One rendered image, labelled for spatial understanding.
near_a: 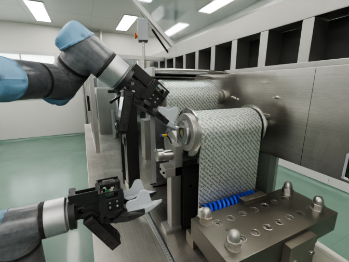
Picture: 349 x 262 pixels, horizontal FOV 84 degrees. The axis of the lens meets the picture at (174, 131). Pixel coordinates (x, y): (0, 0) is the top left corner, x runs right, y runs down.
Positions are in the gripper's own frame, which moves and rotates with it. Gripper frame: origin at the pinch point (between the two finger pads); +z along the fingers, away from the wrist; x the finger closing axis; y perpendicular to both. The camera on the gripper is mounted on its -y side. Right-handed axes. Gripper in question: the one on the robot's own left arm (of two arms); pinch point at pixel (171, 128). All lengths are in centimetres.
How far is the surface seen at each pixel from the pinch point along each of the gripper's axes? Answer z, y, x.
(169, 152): 4.4, -6.2, 0.6
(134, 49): 25, 170, 549
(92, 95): -17, -7, 94
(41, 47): -145, 11, 548
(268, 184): 44.8, 5.7, -6.2
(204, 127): 4.5, 5.3, -7.6
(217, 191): 22.1, -7.4, -8.0
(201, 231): 15.4, -17.4, -17.2
